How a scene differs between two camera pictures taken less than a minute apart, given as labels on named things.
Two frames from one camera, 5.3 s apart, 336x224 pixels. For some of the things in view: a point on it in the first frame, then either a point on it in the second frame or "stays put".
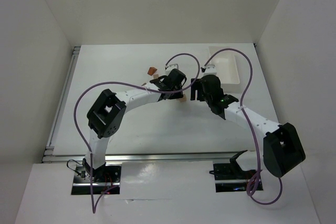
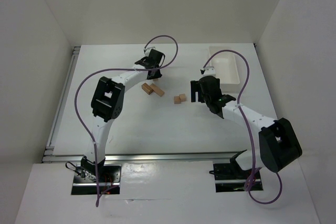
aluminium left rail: (49, 149) stays put
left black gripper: (176, 87) to (154, 70)
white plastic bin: (227, 69) stays put
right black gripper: (197, 90) stays put
